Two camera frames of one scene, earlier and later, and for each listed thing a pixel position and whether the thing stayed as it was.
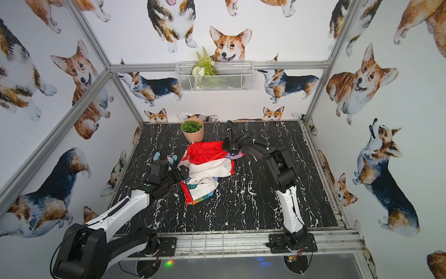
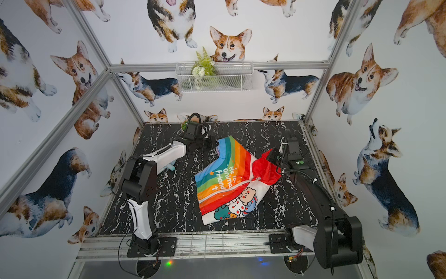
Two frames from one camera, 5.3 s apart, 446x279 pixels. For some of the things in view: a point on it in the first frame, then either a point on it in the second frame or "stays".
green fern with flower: x=203 y=70 stays
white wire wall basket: x=229 y=76 stays
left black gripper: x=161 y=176 -> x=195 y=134
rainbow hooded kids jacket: x=207 y=161 -> x=230 y=188
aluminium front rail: x=230 y=246 stays
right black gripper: x=225 y=146 -> x=276 y=150
